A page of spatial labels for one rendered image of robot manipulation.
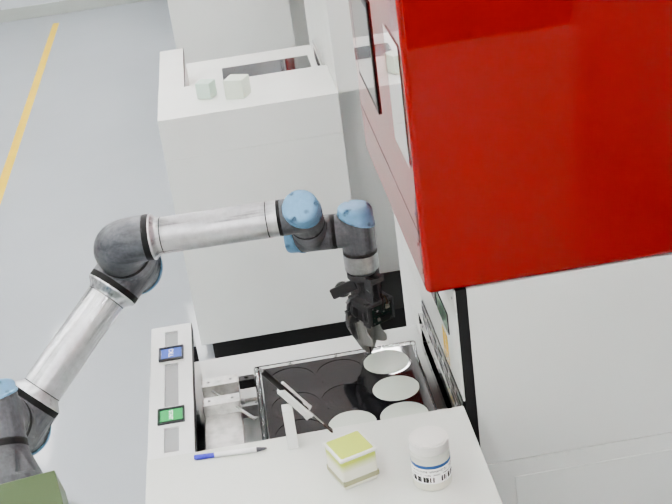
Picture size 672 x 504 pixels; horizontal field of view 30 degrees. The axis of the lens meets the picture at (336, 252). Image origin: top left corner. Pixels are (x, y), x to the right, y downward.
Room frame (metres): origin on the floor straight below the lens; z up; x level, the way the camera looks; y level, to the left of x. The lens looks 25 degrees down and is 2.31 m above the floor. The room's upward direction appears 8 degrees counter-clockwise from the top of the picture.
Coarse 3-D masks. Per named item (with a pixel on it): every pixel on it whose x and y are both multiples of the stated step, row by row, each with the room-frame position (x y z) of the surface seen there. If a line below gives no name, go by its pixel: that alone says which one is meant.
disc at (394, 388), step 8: (392, 376) 2.33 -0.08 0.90; (400, 376) 2.33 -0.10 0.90; (376, 384) 2.31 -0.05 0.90; (384, 384) 2.30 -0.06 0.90; (392, 384) 2.30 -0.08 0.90; (400, 384) 2.30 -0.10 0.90; (408, 384) 2.29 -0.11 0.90; (416, 384) 2.29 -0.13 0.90; (376, 392) 2.28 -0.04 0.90; (384, 392) 2.27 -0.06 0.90; (392, 392) 2.27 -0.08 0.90; (400, 392) 2.26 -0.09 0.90; (408, 392) 2.26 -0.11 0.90; (416, 392) 2.26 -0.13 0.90; (392, 400) 2.24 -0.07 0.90
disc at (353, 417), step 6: (342, 414) 2.21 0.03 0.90; (348, 414) 2.21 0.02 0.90; (354, 414) 2.20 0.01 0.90; (360, 414) 2.20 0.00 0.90; (366, 414) 2.20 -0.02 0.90; (372, 414) 2.19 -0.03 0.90; (336, 420) 2.19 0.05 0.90; (342, 420) 2.19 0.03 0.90; (348, 420) 2.18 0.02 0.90; (354, 420) 2.18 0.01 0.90; (360, 420) 2.18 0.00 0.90; (366, 420) 2.17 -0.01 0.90; (372, 420) 2.17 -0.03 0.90; (330, 426) 2.17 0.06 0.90; (336, 426) 2.17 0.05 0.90; (342, 426) 2.16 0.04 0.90
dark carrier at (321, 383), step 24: (336, 360) 2.43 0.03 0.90; (360, 360) 2.42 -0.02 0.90; (264, 384) 2.37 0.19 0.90; (288, 384) 2.36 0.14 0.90; (312, 384) 2.34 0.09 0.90; (336, 384) 2.33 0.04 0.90; (360, 384) 2.32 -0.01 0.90; (312, 408) 2.25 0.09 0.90; (336, 408) 2.24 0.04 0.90; (360, 408) 2.22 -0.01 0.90; (384, 408) 2.21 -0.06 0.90; (432, 408) 2.19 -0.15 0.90
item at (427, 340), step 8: (424, 320) 2.48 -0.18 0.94; (424, 328) 2.45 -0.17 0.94; (424, 336) 2.50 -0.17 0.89; (424, 344) 2.50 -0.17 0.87; (432, 344) 2.37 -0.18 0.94; (424, 352) 2.48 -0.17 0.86; (432, 352) 2.36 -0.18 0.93; (432, 360) 2.42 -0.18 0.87; (440, 360) 2.30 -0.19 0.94; (432, 368) 2.39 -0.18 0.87; (440, 368) 2.27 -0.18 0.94; (440, 376) 2.27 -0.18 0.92; (440, 384) 2.32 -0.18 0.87; (448, 384) 2.20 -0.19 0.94; (440, 392) 2.30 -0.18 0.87; (448, 392) 2.18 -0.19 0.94; (448, 400) 2.25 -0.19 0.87; (456, 400) 2.14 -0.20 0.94
